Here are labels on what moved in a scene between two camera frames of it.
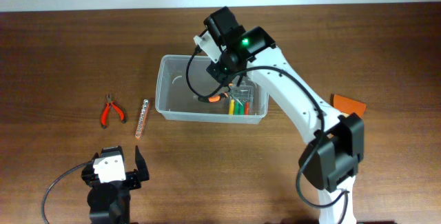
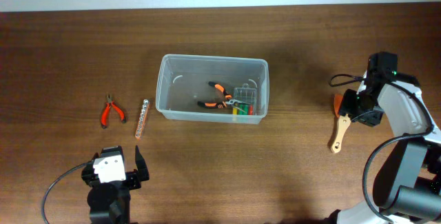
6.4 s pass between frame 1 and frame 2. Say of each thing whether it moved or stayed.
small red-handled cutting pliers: stayed
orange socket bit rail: stayed
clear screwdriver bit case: stayed
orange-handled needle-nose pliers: moved
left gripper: stayed
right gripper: moved
